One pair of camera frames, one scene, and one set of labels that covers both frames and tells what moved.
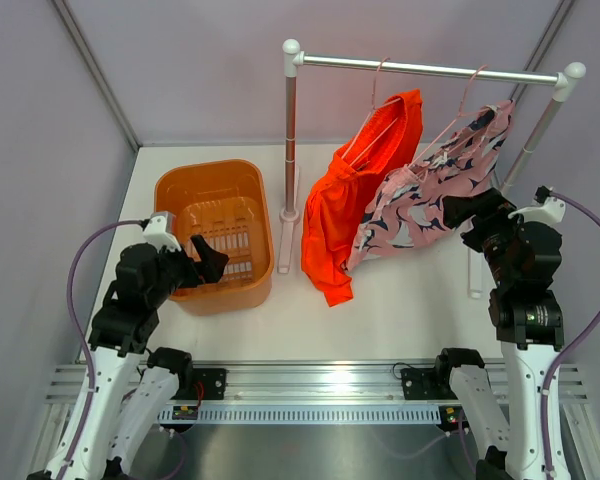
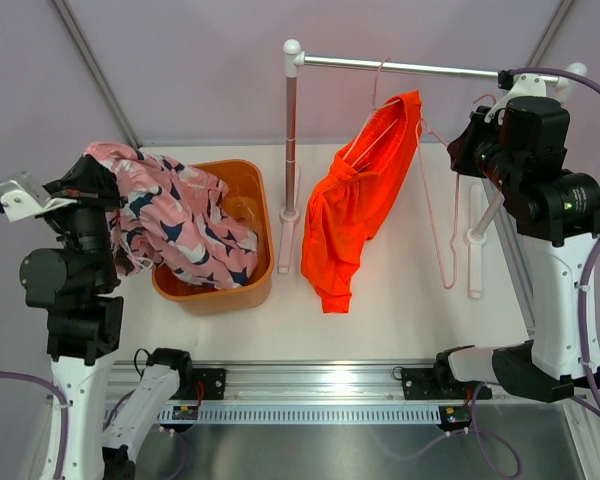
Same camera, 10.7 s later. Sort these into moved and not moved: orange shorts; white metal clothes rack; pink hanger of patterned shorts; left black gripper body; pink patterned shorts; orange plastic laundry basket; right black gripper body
Moved: right black gripper body; left black gripper body; pink patterned shorts; pink hanger of patterned shorts
Not moved: white metal clothes rack; orange shorts; orange plastic laundry basket
